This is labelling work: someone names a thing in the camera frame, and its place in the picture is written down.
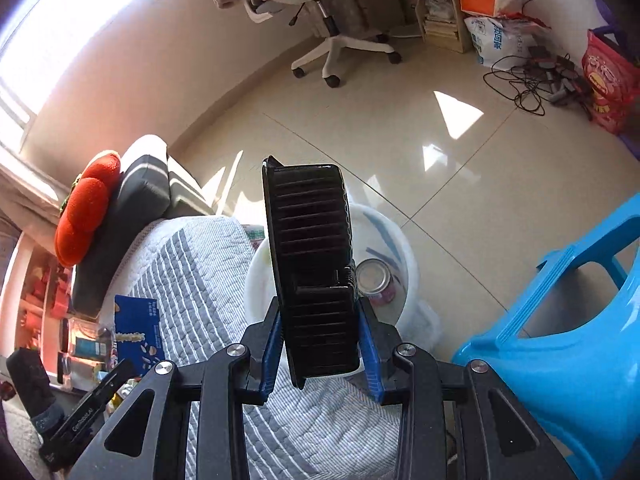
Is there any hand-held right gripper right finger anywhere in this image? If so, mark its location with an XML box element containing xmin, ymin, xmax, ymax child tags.
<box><xmin>357</xmin><ymin>297</ymin><xmax>576</xmax><ymax>480</ymax></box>

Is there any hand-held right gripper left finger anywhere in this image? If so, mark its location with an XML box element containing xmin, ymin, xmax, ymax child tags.
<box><xmin>65</xmin><ymin>296</ymin><xmax>286</xmax><ymax>480</ymax></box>

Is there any white plastic bin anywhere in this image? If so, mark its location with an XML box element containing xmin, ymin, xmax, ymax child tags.
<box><xmin>245</xmin><ymin>202</ymin><xmax>443</xmax><ymax>361</ymax></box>

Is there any black ribbed plastic tray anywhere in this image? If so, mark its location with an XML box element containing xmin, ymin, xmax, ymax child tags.
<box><xmin>261</xmin><ymin>156</ymin><xmax>362</xmax><ymax>390</ymax></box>

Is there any person's left forearm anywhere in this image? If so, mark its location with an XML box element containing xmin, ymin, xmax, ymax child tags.
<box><xmin>6</xmin><ymin>349</ymin><xmax>66</xmax><ymax>436</ymax></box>

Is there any clear jar with black lid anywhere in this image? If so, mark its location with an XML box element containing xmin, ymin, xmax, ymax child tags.
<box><xmin>56</xmin><ymin>352</ymin><xmax>108</xmax><ymax>392</ymax></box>

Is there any clear jar with teal label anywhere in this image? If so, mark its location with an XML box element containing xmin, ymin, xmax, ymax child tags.
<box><xmin>67</xmin><ymin>317</ymin><xmax>115</xmax><ymax>361</ymax></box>

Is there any red drink can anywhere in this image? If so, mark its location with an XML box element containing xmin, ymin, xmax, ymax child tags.
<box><xmin>355</xmin><ymin>258</ymin><xmax>401</xmax><ymax>306</ymax></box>

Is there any grey striped quilted blanket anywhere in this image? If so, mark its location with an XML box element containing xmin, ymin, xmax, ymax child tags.
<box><xmin>97</xmin><ymin>215</ymin><xmax>408</xmax><ymax>480</ymax></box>

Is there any blue snack box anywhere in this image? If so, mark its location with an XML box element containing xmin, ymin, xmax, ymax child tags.
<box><xmin>114</xmin><ymin>295</ymin><xmax>166</xmax><ymax>378</ymax></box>

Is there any white shelf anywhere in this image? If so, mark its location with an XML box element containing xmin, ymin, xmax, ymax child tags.
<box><xmin>10</xmin><ymin>232</ymin><xmax>76</xmax><ymax>361</ymax></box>

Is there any blue plastic stool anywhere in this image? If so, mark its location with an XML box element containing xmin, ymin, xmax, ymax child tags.
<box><xmin>451</xmin><ymin>195</ymin><xmax>640</xmax><ymax>480</ymax></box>

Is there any grey sofa armrest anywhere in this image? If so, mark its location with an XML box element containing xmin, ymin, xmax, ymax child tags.
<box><xmin>167</xmin><ymin>156</ymin><xmax>217</xmax><ymax>220</ymax></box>

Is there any orange pumpkin pillow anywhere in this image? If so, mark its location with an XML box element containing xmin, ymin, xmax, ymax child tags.
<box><xmin>54</xmin><ymin>150</ymin><xmax>123</xmax><ymax>268</ymax></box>

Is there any white office chair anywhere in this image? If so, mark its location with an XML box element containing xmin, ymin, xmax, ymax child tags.
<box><xmin>235</xmin><ymin>0</ymin><xmax>403</xmax><ymax>88</ymax></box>

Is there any stack of books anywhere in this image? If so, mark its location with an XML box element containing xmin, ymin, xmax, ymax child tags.
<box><xmin>424</xmin><ymin>10</ymin><xmax>473</xmax><ymax>53</ymax></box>

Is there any white printed plastic bag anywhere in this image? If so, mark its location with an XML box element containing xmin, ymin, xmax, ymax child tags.
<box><xmin>464</xmin><ymin>15</ymin><xmax>540</xmax><ymax>68</ymax></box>

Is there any red snack bag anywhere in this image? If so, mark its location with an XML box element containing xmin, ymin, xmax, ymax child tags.
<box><xmin>581</xmin><ymin>30</ymin><xmax>640</xmax><ymax>135</ymax></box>

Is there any bright window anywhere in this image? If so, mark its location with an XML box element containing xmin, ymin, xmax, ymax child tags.
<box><xmin>0</xmin><ymin>0</ymin><xmax>187</xmax><ymax>151</ymax></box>

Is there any tangle of black cables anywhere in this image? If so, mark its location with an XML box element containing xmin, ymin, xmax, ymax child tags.
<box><xmin>482</xmin><ymin>52</ymin><xmax>597</xmax><ymax>117</ymax></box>

